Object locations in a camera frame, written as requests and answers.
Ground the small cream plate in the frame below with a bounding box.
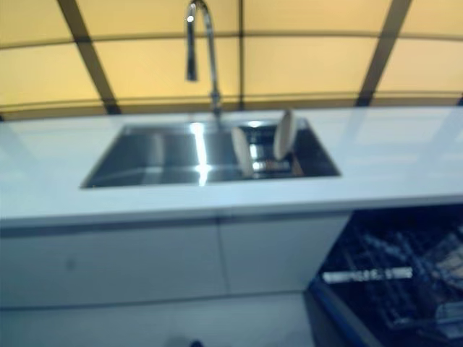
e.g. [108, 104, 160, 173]
[230, 126, 255, 179]

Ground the large cream plate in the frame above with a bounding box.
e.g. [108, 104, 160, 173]
[272, 108, 295, 161]

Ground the black dish drying rack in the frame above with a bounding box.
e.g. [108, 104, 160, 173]
[237, 120, 316, 179]

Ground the stainless steel sink basin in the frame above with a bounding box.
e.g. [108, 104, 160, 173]
[79, 116, 343, 190]

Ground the chrome gooseneck kitchen faucet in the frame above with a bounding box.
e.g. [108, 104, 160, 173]
[183, 0, 224, 119]

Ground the dishwasher wire rack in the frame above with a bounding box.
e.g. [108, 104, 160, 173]
[320, 208, 463, 328]

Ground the dark window frame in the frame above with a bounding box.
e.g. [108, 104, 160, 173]
[0, 0, 463, 122]

